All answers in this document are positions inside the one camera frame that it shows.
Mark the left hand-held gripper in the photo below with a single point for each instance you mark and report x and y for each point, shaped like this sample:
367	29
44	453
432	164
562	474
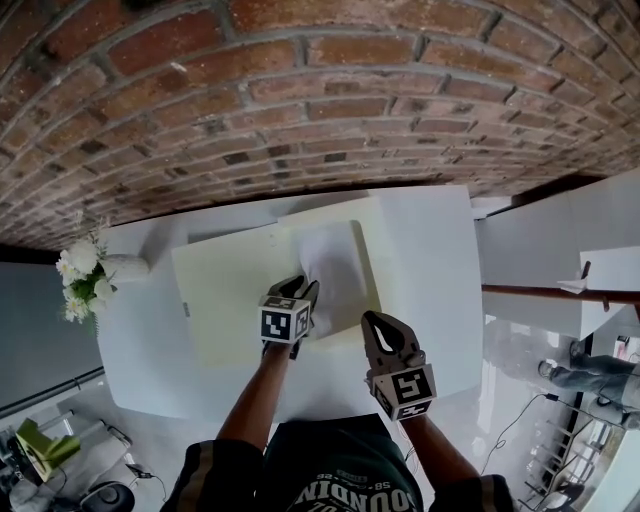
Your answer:
282	320

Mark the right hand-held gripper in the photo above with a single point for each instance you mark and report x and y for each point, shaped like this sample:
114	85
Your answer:
407	390

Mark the white A4 paper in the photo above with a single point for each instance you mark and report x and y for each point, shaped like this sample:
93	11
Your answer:
335	270

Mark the person's right forearm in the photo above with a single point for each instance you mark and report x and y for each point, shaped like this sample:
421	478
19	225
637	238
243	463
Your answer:
440	450

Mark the person's left forearm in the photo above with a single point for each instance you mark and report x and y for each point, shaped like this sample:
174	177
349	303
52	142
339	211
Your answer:
255	400

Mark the white folded paper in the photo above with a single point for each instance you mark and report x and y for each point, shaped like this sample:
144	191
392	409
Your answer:
572	286

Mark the white desk with drawers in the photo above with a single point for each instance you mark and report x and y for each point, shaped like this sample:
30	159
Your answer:
425	280

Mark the person's dark green shirt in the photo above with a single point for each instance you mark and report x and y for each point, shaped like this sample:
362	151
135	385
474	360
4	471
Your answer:
340	470

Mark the brown wooden coat rack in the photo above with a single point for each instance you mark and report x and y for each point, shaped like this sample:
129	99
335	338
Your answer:
530	290

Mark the white cabinet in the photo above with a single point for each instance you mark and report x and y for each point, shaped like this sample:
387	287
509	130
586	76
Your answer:
530	240

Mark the white vase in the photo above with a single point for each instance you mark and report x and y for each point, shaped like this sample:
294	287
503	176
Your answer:
125	269

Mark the white flower bouquet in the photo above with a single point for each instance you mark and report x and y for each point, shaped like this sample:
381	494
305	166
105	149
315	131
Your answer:
82	260

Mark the grey refrigerator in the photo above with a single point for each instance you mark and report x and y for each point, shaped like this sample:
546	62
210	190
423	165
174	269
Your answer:
45	325

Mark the black white rounded pack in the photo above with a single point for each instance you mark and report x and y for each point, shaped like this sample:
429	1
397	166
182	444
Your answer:
107	497

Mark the yellow-green cloth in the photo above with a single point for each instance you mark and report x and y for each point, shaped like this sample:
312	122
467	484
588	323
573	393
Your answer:
45	450

